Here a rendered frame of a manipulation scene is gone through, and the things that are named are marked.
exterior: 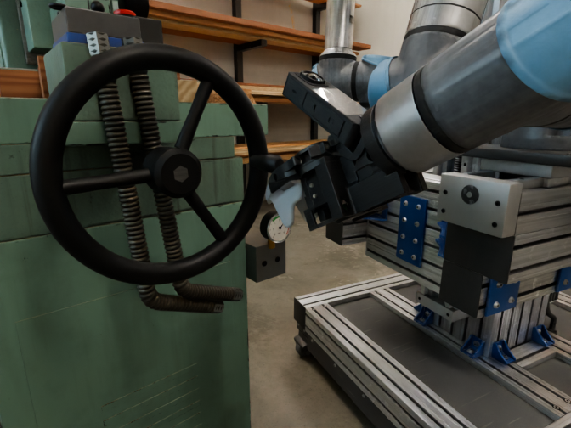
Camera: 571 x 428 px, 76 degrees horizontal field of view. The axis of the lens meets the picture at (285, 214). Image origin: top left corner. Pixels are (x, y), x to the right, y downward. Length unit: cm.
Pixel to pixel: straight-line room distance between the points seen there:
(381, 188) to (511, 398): 88
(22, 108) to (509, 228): 74
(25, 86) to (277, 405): 106
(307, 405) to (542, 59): 116
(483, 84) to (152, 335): 64
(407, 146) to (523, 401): 92
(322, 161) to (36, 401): 58
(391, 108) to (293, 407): 109
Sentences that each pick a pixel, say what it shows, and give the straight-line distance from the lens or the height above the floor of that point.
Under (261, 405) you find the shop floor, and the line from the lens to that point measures 129.
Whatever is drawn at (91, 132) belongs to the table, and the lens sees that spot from 52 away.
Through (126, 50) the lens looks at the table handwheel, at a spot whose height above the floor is 94.
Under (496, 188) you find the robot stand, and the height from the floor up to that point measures 76.
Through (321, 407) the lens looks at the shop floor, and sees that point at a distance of 129.
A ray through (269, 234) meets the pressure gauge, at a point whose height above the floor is 65.
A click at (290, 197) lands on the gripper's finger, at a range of 42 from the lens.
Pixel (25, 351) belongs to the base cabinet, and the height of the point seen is 54.
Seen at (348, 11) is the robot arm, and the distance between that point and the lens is 124.
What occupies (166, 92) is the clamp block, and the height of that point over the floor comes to 91.
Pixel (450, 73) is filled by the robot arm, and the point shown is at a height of 90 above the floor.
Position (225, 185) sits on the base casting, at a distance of 71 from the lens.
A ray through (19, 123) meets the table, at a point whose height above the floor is 87.
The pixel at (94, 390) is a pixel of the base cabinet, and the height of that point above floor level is 43.
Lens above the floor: 87
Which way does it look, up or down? 15 degrees down
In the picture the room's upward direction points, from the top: straight up
